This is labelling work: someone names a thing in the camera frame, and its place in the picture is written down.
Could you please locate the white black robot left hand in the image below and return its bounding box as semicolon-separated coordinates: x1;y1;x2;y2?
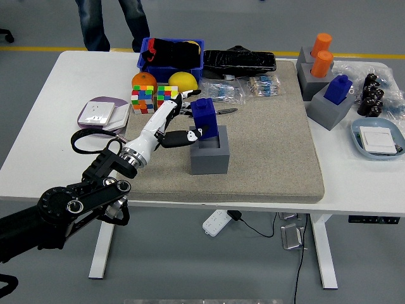
125;89;210;162

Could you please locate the blue square seal stamp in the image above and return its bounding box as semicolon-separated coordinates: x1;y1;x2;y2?
325;74;354;106
190;98;220;140

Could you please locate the grey seal holder block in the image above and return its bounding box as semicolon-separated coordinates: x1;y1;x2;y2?
299;62;337;102
189;125;230;175
296;46;317;69
306;84;356;132

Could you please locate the orange cylinder seal stamp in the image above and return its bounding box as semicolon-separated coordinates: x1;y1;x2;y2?
310;50;335;79
311;32;333;58

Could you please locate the multicolour puzzle cube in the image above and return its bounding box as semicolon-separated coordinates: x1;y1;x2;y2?
131;84;156;115
156;85;180;112

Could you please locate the purple plate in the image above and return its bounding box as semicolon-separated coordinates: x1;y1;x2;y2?
77;96;132;139

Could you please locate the orange fruit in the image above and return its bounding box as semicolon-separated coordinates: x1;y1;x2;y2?
132;72;158;92

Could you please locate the blue plastic bin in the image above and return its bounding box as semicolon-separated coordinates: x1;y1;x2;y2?
137;37;206;84

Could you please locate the yellow lemon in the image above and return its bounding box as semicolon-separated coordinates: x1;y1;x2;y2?
168;72;199;93

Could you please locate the black cloth with red trim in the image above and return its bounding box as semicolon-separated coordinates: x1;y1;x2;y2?
141;38;203;69

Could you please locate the bag of blue resistors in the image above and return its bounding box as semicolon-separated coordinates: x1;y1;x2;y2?
197;78;247;106
381;90;405;120

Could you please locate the yellow fruit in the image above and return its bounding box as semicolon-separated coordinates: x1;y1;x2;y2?
185;40;203;55

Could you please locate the black wrapped keyboard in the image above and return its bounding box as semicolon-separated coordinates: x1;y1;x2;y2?
202;45;278;79

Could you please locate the bag of tan resistors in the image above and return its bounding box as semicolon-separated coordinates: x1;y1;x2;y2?
242;75;285;98

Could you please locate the white power strip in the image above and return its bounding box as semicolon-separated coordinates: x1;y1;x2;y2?
202;208;234;238

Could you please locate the person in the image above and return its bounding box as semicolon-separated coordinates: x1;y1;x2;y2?
75;0;151;53

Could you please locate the grey-brown table mat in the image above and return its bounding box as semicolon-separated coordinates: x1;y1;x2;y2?
115;60;326;205

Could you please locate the white table leg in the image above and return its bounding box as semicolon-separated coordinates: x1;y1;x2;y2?
310;214;339;289
88;218;120;279

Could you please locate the clear plastic bag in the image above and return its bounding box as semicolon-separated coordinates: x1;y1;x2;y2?
332;60;395;96

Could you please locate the light blue plate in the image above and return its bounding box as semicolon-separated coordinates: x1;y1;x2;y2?
351;118;405;162

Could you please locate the black desk control panel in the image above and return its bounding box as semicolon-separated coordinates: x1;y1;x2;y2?
348;215;401;225

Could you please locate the white switch panel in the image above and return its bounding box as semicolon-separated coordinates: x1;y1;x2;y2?
359;126;399;155
101;103;131;133

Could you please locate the white wall socket panel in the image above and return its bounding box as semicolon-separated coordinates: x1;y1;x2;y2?
78;100;116;127

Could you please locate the black power cable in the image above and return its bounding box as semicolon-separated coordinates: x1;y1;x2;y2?
293;214;309;304
239;212;278;238

